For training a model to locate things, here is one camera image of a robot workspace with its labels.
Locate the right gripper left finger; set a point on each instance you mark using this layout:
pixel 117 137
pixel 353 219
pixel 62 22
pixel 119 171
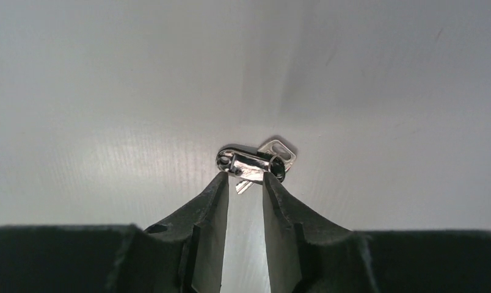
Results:
pixel 183 252

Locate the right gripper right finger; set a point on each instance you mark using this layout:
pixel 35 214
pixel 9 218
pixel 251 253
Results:
pixel 307 252

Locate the black capped silver key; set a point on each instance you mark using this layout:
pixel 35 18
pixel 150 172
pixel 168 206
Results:
pixel 249 164

